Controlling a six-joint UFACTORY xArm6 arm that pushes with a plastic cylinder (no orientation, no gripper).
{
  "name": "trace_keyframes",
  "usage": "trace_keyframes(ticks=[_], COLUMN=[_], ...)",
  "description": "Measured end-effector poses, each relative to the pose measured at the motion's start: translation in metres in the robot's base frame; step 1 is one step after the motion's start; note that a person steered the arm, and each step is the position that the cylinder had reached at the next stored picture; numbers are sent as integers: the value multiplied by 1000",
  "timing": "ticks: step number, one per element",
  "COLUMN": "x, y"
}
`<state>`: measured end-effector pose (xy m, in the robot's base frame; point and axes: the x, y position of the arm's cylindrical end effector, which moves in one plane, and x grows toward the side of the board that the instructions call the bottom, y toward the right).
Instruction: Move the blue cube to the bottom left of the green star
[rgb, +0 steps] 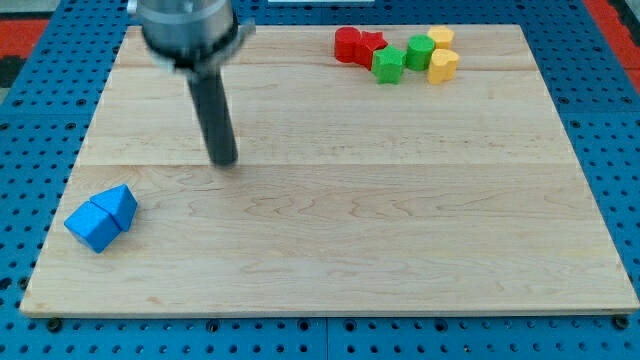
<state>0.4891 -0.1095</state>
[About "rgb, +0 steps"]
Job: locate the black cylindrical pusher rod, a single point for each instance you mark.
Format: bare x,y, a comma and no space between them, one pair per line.
210,103

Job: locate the red star block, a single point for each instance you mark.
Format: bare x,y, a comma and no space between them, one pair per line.
368,43

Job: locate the blue cube block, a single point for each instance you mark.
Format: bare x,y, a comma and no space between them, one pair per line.
92,226

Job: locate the green star block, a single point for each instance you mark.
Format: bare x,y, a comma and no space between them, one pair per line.
388,64

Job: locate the blue triangular prism block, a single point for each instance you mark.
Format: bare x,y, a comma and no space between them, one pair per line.
120,203

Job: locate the red cylinder block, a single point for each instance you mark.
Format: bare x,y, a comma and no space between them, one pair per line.
345,40

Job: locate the light wooden board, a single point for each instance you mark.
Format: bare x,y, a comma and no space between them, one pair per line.
349,198

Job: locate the green cylinder block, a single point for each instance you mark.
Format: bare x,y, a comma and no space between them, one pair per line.
419,51

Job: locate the yellow heart block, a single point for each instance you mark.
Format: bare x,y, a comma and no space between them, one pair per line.
442,66

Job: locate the yellow hexagon block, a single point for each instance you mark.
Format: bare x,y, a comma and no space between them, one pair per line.
443,36

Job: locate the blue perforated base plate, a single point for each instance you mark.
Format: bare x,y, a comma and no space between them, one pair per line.
49,107

